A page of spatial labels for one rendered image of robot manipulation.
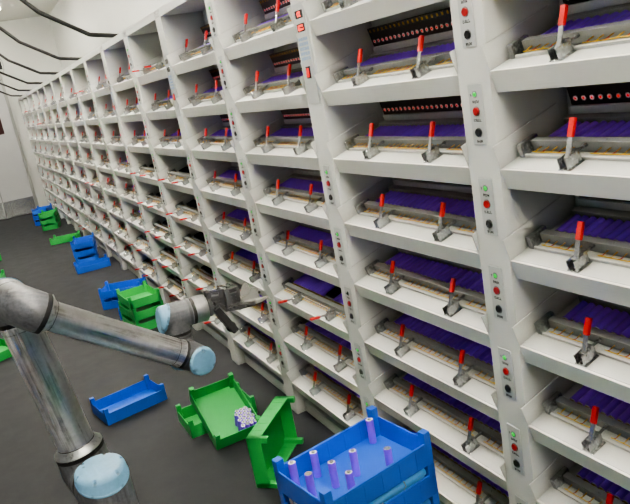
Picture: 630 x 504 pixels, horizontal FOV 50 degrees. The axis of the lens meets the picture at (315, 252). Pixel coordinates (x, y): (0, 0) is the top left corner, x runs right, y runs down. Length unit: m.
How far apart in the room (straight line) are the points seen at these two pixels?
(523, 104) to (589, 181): 0.26
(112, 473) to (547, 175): 1.44
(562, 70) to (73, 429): 1.67
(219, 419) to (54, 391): 0.96
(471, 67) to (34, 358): 1.44
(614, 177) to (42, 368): 1.61
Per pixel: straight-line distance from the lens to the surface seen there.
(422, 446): 1.59
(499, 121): 1.42
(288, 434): 2.76
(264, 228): 2.69
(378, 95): 1.74
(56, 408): 2.20
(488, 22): 1.41
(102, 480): 2.11
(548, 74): 1.30
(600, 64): 1.22
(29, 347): 2.13
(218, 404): 3.00
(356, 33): 2.05
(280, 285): 2.75
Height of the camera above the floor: 1.37
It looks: 15 degrees down
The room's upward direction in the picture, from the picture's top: 10 degrees counter-clockwise
